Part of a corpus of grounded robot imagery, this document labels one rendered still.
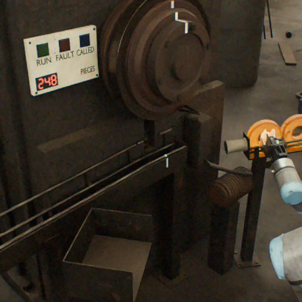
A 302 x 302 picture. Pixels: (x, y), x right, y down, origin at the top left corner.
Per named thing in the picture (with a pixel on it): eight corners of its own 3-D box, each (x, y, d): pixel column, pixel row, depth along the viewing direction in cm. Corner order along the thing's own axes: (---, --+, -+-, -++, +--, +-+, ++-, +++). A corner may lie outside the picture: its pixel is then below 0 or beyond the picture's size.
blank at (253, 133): (245, 121, 194) (248, 125, 191) (280, 116, 195) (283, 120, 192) (245, 153, 202) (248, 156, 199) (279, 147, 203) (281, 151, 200)
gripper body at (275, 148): (283, 133, 186) (293, 155, 178) (278, 148, 192) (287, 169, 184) (265, 134, 185) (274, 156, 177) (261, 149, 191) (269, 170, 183)
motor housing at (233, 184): (200, 267, 226) (207, 177, 200) (227, 246, 239) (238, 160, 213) (220, 281, 218) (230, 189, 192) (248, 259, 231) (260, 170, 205)
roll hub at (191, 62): (145, 107, 157) (145, 26, 143) (200, 87, 174) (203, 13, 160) (157, 112, 153) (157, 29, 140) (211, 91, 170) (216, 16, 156)
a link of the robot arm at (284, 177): (289, 209, 175) (279, 198, 168) (278, 184, 183) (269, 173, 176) (311, 199, 171) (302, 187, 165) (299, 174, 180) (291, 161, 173)
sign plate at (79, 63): (30, 94, 145) (23, 39, 137) (95, 75, 161) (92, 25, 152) (34, 96, 144) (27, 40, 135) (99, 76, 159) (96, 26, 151)
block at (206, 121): (180, 162, 206) (182, 114, 194) (193, 156, 211) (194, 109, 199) (198, 171, 199) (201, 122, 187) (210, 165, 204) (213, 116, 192)
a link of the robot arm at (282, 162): (292, 179, 182) (269, 181, 180) (288, 170, 185) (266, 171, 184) (298, 164, 175) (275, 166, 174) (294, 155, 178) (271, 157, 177)
